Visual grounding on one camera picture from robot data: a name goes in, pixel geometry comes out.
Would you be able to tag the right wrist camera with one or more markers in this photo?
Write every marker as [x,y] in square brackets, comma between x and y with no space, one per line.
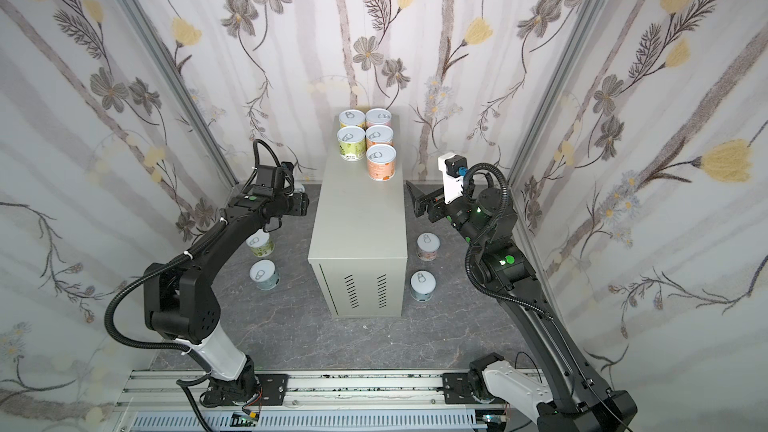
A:
[453,168]

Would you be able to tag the light blue can right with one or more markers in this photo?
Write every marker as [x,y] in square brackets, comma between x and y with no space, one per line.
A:
[423,285]

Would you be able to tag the pink label can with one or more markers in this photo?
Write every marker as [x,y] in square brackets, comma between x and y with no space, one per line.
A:
[378,116]

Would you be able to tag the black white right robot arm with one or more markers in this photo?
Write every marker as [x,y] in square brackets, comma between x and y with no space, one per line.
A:
[571,395]

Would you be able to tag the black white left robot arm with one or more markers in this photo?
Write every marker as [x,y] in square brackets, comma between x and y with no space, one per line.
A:
[180,303]

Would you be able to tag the green label can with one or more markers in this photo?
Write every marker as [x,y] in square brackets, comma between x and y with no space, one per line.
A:
[352,143]
[260,243]

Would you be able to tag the grey metal cabinet box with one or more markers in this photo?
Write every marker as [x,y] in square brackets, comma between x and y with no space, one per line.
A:
[359,248]

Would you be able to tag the white slotted cable duct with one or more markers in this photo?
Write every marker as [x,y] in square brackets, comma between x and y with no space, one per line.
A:
[354,420]

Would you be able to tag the light blue can left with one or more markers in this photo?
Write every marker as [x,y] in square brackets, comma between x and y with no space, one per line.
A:
[264,274]

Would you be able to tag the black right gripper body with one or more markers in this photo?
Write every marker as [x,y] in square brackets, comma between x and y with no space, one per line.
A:
[432,207]

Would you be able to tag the light blue can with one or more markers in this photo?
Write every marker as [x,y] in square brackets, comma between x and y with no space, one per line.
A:
[264,274]
[423,285]

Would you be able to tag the white can beside cabinet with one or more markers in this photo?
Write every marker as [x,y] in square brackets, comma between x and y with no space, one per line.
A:
[428,245]

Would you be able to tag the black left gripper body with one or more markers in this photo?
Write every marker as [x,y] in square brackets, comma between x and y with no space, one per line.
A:
[295,205]

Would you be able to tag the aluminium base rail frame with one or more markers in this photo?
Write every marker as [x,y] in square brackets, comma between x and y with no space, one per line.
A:
[152,400]

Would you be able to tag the brown label can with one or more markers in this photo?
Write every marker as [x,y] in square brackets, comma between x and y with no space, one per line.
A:
[379,135]

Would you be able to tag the yellow label can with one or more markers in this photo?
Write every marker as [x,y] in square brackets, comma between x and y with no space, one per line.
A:
[352,118]

